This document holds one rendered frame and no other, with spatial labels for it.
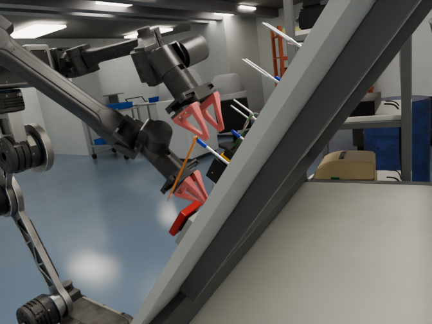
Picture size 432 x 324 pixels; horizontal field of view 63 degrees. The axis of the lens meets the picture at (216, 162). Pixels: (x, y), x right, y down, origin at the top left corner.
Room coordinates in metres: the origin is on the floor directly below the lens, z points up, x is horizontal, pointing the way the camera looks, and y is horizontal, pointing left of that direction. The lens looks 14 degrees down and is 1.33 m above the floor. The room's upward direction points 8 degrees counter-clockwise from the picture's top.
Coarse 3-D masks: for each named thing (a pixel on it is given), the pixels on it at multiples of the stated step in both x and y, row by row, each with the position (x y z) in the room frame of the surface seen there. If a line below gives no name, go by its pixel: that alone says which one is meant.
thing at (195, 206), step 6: (192, 204) 0.54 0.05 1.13; (198, 204) 0.54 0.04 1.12; (186, 210) 0.52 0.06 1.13; (192, 210) 0.52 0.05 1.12; (180, 216) 0.51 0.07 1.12; (186, 216) 0.51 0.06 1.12; (174, 222) 0.52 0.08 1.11; (180, 222) 0.51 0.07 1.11; (174, 228) 0.52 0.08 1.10; (180, 228) 0.52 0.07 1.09; (174, 234) 0.52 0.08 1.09
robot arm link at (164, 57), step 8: (176, 40) 0.77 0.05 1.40; (160, 48) 0.73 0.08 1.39; (168, 48) 0.74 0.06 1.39; (176, 48) 0.77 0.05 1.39; (152, 56) 0.74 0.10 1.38; (160, 56) 0.73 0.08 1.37; (168, 56) 0.73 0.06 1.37; (176, 56) 0.74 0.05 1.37; (184, 56) 0.76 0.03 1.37; (152, 64) 0.74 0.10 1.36; (160, 64) 0.73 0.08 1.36; (168, 64) 0.73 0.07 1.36; (176, 64) 0.73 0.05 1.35; (160, 72) 0.73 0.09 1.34
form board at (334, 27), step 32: (352, 0) 0.35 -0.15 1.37; (320, 32) 0.36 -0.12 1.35; (352, 32) 0.46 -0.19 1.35; (320, 64) 0.42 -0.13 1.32; (288, 96) 0.38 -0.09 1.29; (256, 128) 0.40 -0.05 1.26; (288, 128) 0.52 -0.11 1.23; (256, 160) 0.46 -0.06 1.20; (224, 192) 0.43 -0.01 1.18; (192, 224) 0.46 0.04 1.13; (192, 256) 0.53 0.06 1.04; (160, 288) 0.50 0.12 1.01
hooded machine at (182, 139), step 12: (192, 72) 5.78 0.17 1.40; (168, 96) 5.74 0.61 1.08; (168, 120) 5.73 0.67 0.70; (192, 120) 5.59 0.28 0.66; (204, 120) 5.82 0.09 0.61; (180, 132) 5.59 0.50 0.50; (192, 132) 5.56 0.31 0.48; (216, 132) 6.02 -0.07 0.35; (180, 144) 5.61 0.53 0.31; (216, 144) 5.99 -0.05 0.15; (180, 156) 5.64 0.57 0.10; (192, 156) 5.50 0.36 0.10; (204, 156) 5.78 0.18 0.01
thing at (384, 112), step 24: (288, 0) 1.62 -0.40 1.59; (288, 24) 1.62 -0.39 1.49; (288, 48) 1.63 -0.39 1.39; (408, 48) 1.39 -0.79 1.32; (408, 72) 1.39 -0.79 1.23; (408, 96) 1.39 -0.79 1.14; (360, 120) 1.51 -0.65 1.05; (408, 120) 1.39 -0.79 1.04; (408, 144) 1.39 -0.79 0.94; (408, 168) 1.39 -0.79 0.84
